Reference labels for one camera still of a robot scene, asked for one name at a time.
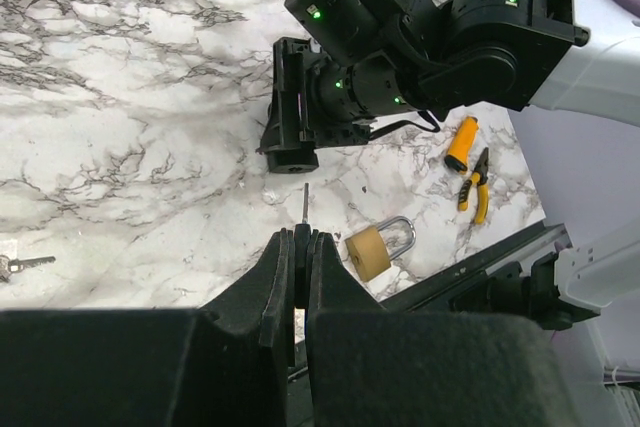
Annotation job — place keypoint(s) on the yellow-handled pliers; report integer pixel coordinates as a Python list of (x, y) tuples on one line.
[(479, 180)]

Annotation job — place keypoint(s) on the black base frame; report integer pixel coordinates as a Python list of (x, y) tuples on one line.
[(524, 247)]

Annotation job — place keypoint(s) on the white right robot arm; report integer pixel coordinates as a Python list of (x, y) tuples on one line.
[(366, 59)]

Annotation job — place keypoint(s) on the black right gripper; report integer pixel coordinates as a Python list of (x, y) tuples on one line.
[(298, 115)]

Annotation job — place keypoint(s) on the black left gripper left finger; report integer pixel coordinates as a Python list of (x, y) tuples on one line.
[(258, 309)]

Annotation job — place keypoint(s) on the black padlock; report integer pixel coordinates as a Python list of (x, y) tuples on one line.
[(296, 161)]

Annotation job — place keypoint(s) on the brass padlock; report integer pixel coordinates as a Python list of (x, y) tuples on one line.
[(368, 251)]

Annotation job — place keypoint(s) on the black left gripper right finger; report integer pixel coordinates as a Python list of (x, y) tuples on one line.
[(330, 286)]

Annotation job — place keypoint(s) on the silver key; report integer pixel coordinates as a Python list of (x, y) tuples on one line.
[(9, 267)]

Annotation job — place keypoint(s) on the yellow utility knife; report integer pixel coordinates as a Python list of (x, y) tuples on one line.
[(457, 154)]

